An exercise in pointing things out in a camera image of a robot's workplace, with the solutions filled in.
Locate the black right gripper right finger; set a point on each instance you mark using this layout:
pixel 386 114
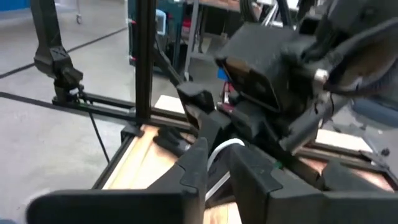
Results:
pixel 311 208

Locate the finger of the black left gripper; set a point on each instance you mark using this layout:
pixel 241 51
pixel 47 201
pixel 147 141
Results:
pixel 252 121
pixel 211 124

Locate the red floor object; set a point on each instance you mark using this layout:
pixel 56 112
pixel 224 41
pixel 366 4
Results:
pixel 227 96

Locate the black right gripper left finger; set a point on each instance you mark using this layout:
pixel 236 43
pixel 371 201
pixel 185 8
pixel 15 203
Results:
pixel 140 205

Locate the dark teal cabinet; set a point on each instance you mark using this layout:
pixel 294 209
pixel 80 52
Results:
pixel 169 37

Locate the black glove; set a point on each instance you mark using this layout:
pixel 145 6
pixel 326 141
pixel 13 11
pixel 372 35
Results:
pixel 172 140

